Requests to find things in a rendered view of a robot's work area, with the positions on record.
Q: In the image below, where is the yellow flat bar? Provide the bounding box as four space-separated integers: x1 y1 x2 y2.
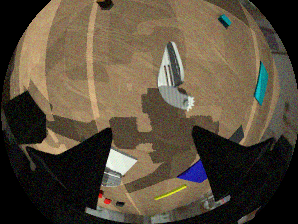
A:
154 184 188 200

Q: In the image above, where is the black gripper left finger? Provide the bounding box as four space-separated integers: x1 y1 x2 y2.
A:
25 128 113 210

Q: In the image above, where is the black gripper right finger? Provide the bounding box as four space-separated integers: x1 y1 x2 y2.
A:
192 125 274 202

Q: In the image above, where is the blue flat rectangular plate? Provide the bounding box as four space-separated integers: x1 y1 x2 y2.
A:
177 159 208 183

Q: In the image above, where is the small teal block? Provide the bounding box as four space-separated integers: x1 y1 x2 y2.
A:
218 14 231 27

